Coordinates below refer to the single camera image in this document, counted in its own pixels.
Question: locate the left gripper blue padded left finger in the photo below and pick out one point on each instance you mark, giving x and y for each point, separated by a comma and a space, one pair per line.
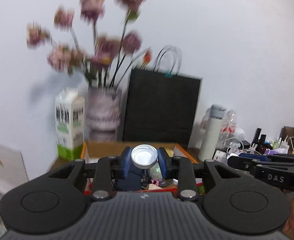
124, 162

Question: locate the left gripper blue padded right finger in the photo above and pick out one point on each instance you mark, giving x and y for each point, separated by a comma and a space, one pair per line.
165, 164

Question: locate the white ridged jar lid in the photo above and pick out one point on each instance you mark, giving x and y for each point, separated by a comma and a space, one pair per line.
144, 156

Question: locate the white cotton swab box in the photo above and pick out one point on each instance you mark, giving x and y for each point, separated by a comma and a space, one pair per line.
133, 180

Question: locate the red orange cardboard box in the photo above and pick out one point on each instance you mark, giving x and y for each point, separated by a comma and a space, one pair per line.
153, 180

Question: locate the mauve ceramic vase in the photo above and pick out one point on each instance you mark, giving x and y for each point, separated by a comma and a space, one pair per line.
103, 106

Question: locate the black paper gift bag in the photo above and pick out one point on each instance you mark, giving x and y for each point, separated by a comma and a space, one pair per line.
161, 104

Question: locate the clear plastic water bottle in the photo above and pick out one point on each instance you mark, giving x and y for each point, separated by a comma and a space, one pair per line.
228, 127

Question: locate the white thermos bottle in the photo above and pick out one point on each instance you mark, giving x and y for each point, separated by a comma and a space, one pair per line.
213, 129

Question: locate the white green milk carton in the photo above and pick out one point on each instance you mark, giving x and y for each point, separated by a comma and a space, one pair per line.
69, 123

